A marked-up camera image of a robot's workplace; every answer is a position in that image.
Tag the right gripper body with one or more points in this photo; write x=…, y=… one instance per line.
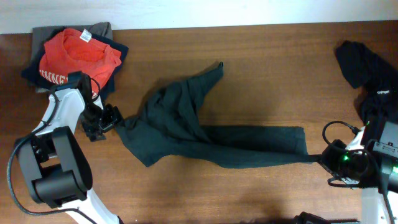
x=340, y=163

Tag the folded navy t-shirt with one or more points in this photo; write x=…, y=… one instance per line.
x=117, y=46

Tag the folded grey t-shirt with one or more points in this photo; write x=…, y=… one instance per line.
x=102, y=31

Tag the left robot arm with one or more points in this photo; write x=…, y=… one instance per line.
x=54, y=167

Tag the folded orange t-shirt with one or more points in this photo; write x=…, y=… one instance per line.
x=73, y=51

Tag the dark green t-shirt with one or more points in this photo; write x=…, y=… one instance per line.
x=168, y=125

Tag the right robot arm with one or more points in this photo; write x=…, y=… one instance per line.
x=380, y=144

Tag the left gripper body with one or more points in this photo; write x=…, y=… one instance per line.
x=95, y=119

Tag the black clothes pile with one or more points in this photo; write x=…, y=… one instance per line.
x=362, y=68

